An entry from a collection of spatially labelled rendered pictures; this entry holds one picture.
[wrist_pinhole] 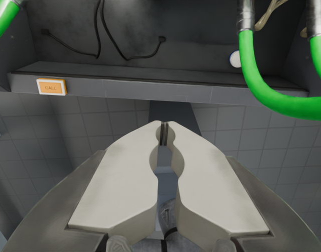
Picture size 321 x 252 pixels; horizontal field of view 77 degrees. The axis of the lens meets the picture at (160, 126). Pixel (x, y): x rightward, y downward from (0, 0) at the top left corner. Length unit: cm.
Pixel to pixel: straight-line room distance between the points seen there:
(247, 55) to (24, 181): 214
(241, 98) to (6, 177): 211
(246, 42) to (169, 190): 53
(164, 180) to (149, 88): 38
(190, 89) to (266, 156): 155
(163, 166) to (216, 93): 37
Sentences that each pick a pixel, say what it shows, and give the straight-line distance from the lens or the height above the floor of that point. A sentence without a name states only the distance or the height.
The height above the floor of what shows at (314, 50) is 112.
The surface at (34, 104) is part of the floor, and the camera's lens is 171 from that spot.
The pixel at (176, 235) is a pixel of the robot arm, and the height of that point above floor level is 101.
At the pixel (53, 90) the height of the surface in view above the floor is 96.
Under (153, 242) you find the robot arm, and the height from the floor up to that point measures 104.
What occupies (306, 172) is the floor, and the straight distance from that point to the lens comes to 224.
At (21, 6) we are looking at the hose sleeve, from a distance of 22.
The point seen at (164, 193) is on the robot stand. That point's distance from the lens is 67.
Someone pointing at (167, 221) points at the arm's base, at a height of 96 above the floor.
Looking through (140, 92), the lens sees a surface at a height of 95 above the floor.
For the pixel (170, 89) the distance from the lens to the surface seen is 42.
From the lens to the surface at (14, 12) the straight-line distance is 22.
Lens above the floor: 135
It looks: 61 degrees down
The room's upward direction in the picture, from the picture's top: 179 degrees clockwise
